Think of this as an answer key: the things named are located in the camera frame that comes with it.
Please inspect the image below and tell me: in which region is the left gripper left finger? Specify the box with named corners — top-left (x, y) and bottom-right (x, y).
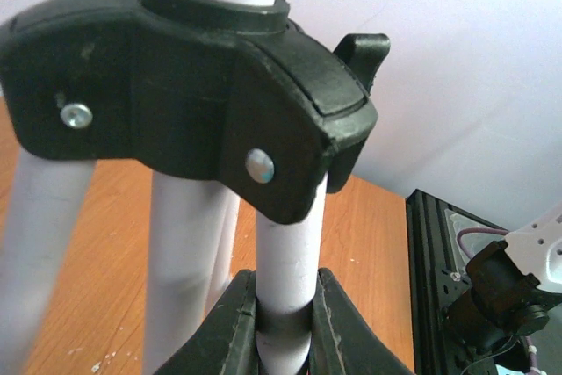
top-left (156, 270), bottom-right (257, 375)

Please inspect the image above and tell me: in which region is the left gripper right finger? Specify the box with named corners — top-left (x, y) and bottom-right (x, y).
top-left (309, 268), bottom-right (411, 375)

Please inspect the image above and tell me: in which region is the white music stand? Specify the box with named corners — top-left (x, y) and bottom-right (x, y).
top-left (1, 0), bottom-right (390, 374)

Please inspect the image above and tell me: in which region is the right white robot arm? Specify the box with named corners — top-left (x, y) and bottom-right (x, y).
top-left (444, 207), bottom-right (561, 351)

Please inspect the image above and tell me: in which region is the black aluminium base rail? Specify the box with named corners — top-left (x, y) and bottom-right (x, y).
top-left (406, 190), bottom-right (530, 374)

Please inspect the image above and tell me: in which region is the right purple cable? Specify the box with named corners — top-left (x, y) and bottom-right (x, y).
top-left (456, 227), bottom-right (510, 262)

